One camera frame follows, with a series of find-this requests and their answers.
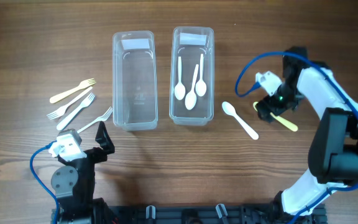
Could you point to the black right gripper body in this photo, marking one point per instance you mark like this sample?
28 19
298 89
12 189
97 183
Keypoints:
283 98

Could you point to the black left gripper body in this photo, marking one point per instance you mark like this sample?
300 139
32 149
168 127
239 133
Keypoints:
87 165

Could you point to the yellow plastic spoon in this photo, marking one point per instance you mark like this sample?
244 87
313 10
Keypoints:
286 123

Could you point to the thin white spoon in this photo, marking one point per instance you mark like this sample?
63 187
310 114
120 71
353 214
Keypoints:
190 99
201 85
179 89

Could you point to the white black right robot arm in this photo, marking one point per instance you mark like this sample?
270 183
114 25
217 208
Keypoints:
333 154

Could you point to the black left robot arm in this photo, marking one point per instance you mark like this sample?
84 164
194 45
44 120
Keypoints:
74 182

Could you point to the left clear plastic container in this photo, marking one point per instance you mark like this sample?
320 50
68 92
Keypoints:
134 81

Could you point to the clear plastic container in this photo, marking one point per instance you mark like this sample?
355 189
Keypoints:
189 43
134 81

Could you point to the right clear plastic container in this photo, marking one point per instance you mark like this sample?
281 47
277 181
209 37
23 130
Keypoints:
189 43

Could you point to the clear white plastic fork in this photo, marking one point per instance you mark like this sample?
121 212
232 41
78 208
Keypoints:
104 117

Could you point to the thick white plastic fork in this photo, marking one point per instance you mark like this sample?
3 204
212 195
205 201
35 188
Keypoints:
68 119

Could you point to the thin white plastic fork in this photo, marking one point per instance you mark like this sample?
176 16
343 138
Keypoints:
62 110

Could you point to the yellow plastic fork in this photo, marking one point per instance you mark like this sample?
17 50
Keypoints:
83 85

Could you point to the thick white plastic spoon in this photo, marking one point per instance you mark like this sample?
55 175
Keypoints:
231 111

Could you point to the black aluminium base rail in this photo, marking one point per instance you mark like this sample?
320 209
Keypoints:
241 214

